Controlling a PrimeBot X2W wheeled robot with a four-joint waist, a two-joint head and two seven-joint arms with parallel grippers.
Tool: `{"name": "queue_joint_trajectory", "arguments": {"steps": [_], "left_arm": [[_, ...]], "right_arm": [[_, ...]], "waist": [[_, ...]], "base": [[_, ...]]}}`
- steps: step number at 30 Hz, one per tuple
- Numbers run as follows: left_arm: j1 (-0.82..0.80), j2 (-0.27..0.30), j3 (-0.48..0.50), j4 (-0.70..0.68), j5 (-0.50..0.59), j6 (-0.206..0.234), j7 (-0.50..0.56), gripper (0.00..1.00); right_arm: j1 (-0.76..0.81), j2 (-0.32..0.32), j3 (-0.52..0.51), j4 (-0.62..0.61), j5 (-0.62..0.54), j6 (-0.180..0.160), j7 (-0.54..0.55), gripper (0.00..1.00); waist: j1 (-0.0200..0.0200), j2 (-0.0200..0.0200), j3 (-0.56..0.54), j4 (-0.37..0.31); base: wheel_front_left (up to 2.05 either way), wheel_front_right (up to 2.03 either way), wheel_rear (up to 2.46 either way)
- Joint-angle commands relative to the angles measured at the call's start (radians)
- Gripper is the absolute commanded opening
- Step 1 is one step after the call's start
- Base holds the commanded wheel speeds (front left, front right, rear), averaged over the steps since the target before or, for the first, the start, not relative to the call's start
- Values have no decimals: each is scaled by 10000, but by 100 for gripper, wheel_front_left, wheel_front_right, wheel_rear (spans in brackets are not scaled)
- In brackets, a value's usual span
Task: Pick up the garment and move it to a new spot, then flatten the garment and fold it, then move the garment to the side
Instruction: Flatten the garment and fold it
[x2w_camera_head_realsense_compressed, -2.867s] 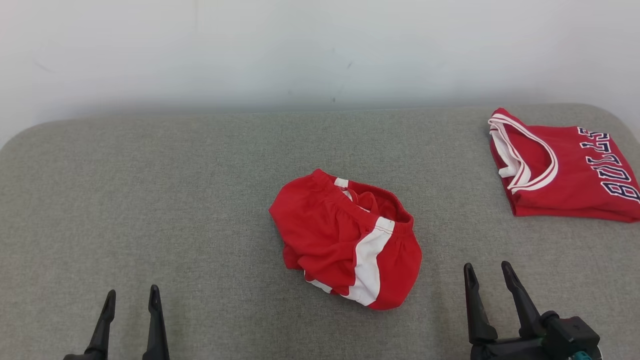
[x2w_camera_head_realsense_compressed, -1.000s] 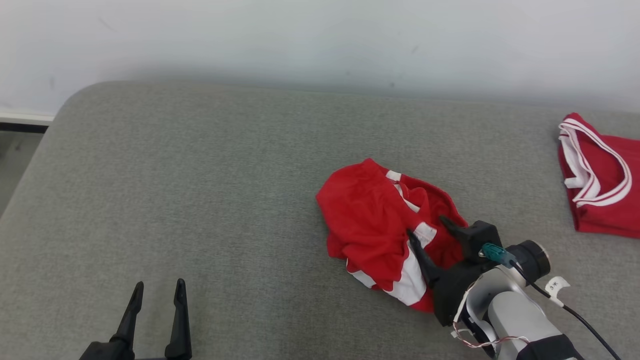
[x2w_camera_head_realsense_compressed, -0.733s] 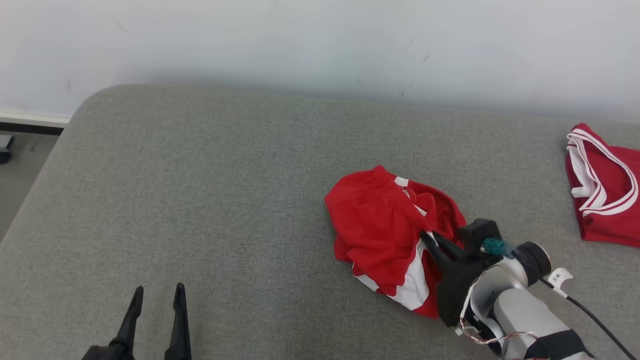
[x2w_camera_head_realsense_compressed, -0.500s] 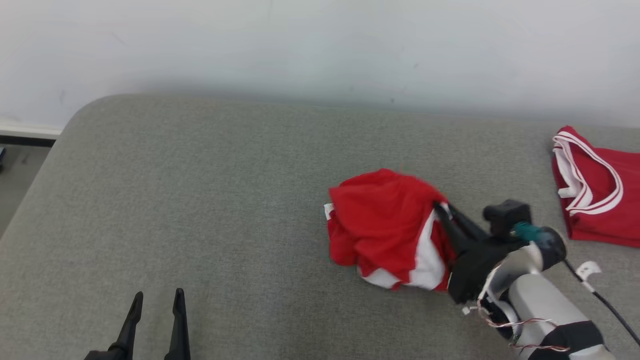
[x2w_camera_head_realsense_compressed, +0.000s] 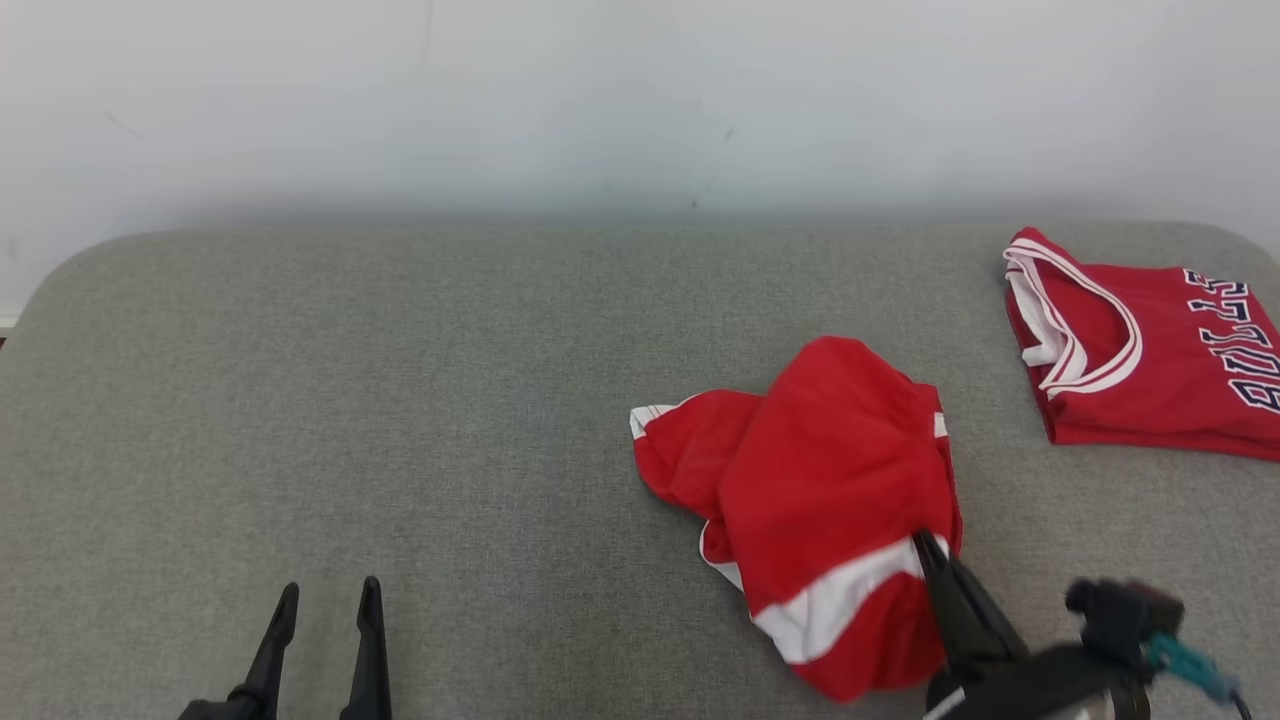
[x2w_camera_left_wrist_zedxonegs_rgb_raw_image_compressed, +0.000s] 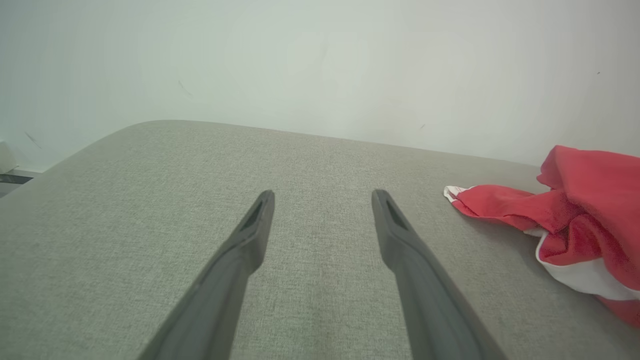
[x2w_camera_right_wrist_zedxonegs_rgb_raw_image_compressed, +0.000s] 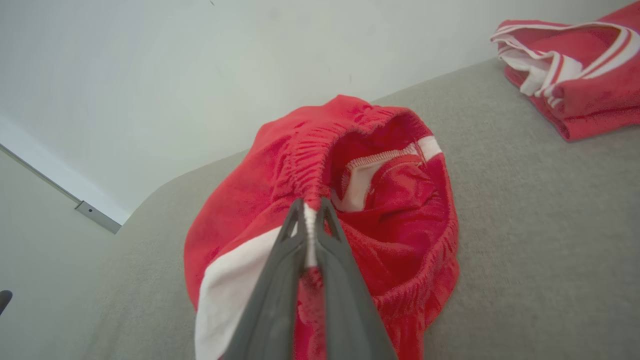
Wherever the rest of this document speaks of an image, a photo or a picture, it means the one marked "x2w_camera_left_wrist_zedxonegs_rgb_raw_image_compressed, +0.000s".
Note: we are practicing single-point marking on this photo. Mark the red shorts with white panels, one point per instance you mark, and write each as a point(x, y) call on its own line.
point(590, 200)

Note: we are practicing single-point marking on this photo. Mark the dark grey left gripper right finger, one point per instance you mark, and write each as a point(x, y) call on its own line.
point(420, 280)

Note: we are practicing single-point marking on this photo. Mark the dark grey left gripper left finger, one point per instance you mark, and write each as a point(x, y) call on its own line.
point(230, 280)

